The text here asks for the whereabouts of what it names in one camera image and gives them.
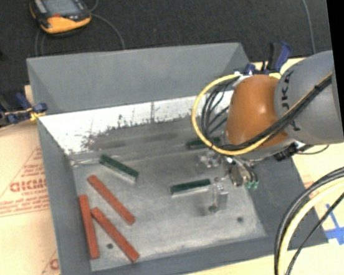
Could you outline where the dark green flat block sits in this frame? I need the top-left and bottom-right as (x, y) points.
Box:
(98, 150), (141, 189)
(169, 178), (214, 199)
(186, 136), (222, 151)

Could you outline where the brown cardboard board, red print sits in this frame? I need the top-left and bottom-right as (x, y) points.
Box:
(0, 106), (62, 275)

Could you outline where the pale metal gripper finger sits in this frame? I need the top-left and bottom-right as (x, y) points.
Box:
(197, 150), (224, 171)
(209, 182), (232, 213)

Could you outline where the black cylinder on white bracket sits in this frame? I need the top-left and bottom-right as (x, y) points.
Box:
(272, 143), (303, 162)

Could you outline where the grey metal bin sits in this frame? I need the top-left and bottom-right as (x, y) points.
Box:
(25, 22), (332, 275)

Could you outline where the red-brown flat block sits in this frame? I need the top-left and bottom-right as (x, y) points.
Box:
(86, 170), (138, 231)
(90, 202), (142, 268)
(77, 193), (101, 261)

